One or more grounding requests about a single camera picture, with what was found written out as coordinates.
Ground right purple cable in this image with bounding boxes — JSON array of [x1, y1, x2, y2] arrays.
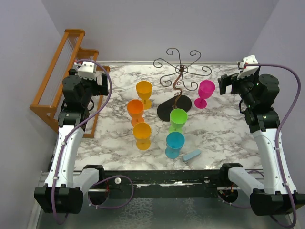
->
[[219, 62, 301, 228]]

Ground blue wine glass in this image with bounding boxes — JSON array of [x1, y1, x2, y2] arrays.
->
[[165, 132, 185, 159]]

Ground orange wine glass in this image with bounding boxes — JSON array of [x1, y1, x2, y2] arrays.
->
[[127, 100, 145, 126]]

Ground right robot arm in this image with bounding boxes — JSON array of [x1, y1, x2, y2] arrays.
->
[[218, 73, 305, 216]]

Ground yellow wine glass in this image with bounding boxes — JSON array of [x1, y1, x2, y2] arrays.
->
[[133, 123, 151, 150], [136, 81, 153, 110]]

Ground pink wine glass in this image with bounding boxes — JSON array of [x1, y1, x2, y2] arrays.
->
[[194, 80, 216, 109]]

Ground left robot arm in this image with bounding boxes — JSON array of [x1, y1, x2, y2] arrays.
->
[[34, 73, 108, 214]]

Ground yellow wine glass front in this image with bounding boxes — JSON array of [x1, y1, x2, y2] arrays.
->
[[133, 123, 151, 150]]

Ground wooden rack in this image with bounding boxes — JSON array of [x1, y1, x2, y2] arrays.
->
[[30, 29, 99, 133]]

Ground metal wine glass rack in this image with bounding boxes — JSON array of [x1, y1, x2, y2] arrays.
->
[[153, 47, 212, 122]]

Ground black mounting frame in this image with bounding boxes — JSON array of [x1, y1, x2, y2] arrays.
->
[[88, 166, 237, 200]]

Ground green wine glass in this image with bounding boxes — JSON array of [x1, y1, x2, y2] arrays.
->
[[169, 108, 188, 133]]

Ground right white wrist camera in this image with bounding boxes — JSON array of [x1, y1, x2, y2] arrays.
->
[[237, 55, 259, 80]]

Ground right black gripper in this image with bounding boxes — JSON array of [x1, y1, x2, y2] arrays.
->
[[219, 70, 259, 107]]

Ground blue eraser block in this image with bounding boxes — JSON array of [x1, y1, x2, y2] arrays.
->
[[182, 149, 202, 163]]

